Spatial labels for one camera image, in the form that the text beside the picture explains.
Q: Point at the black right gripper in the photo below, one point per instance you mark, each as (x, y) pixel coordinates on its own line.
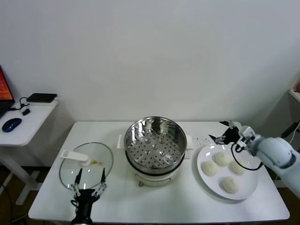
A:
(230, 136)

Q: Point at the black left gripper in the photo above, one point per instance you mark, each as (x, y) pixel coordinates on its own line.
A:
(85, 195)

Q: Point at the white steamed baozi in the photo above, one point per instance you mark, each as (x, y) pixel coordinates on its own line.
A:
(221, 158)
(230, 184)
(209, 168)
(236, 167)

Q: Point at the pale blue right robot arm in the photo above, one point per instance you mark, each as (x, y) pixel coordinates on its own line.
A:
(276, 150)

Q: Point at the stainless steel steamer basket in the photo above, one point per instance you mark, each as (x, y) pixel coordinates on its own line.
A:
(154, 150)

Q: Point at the white round plate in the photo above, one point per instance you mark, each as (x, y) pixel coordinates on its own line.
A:
(243, 186)

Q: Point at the white electric cooker pot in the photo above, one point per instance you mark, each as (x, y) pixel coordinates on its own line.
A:
(152, 180)

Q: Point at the black slanted bar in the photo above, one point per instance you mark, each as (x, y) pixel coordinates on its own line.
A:
(290, 129)

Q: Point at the white side table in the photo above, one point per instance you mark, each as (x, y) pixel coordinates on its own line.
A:
(28, 129)

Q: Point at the orange object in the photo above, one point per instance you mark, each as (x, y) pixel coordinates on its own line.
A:
(298, 86)

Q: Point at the small black adapter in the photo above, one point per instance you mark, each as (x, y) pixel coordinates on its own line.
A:
(26, 112)

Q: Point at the flat black box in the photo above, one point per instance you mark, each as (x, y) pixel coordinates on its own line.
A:
(41, 97)

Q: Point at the blue computer mouse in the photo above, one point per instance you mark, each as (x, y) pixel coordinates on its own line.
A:
(11, 124)

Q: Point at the laptop with red screen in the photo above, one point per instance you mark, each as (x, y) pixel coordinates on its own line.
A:
(4, 91)

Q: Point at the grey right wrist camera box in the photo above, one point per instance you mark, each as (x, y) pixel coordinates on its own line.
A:
(246, 133)

